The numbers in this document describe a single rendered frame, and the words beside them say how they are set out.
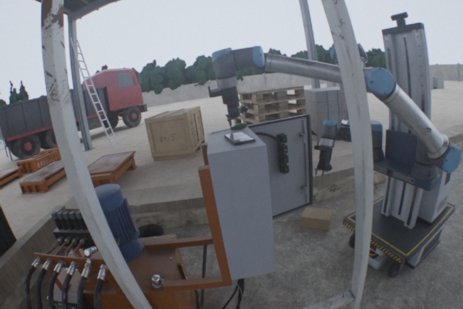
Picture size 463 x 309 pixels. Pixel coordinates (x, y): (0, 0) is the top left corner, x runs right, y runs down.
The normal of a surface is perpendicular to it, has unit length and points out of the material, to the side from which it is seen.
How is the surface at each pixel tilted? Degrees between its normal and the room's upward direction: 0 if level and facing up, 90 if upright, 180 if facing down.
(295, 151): 90
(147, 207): 90
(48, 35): 93
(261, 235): 90
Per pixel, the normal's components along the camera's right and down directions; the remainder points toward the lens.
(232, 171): 0.10, 0.20
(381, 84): -0.28, 0.15
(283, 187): 0.31, 0.16
